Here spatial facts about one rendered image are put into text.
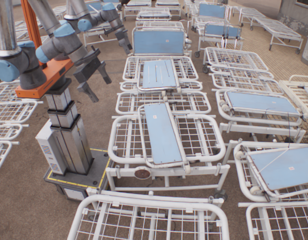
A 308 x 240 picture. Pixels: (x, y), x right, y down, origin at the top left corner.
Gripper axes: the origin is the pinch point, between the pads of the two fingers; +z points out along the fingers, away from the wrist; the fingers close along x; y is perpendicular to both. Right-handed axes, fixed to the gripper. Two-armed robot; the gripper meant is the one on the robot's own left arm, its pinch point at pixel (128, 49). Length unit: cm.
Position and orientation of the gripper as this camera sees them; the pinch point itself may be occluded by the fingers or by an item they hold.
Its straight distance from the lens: 137.9
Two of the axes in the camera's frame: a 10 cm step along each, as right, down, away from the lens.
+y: 9.2, -3.4, -2.1
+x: 0.0, -5.2, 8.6
